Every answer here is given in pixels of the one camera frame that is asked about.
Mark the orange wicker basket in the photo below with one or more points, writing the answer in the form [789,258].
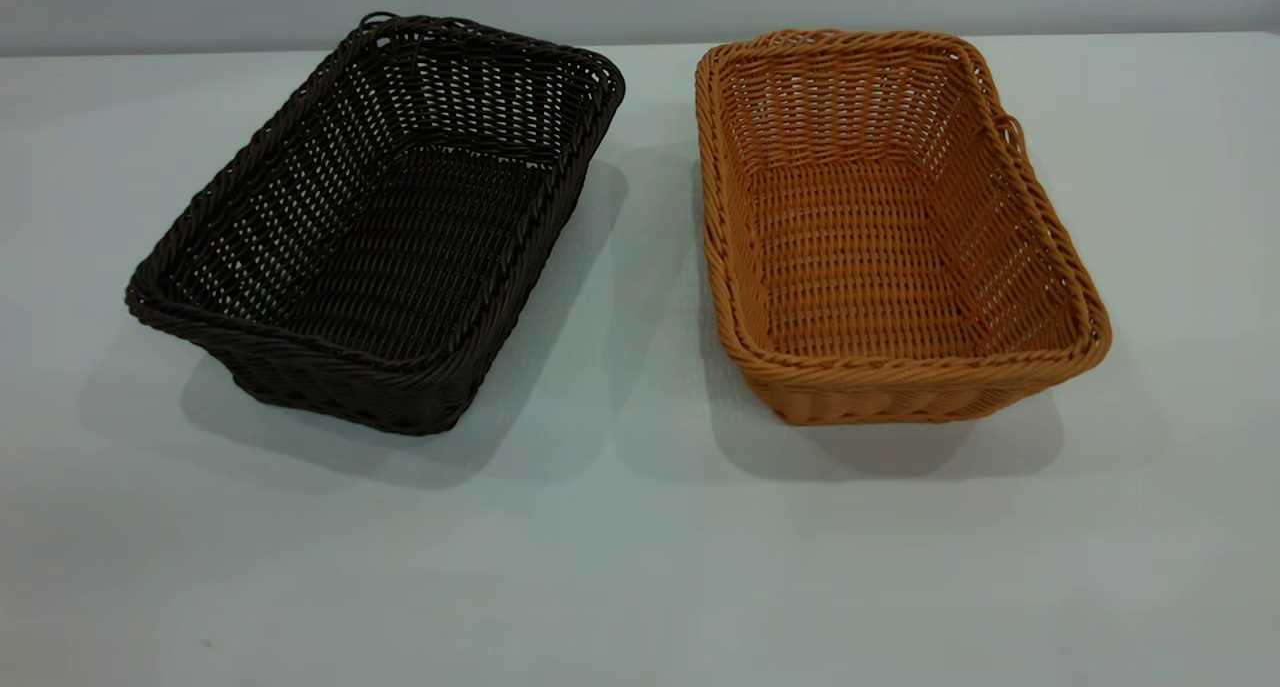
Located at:
[870,267]

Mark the black wicker basket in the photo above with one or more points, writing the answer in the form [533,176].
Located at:
[400,257]

